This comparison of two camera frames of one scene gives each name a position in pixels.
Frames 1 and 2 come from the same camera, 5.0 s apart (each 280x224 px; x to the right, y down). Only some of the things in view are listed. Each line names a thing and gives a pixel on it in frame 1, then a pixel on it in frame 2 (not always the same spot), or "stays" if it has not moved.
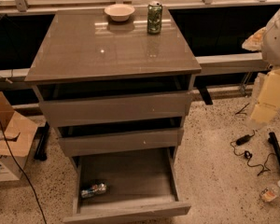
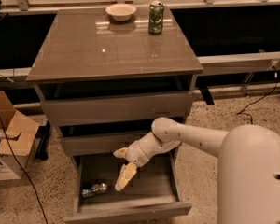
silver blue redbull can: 95,189 stays
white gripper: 276,39 → 137,155
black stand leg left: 41,143 stays
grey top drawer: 116,108 stays
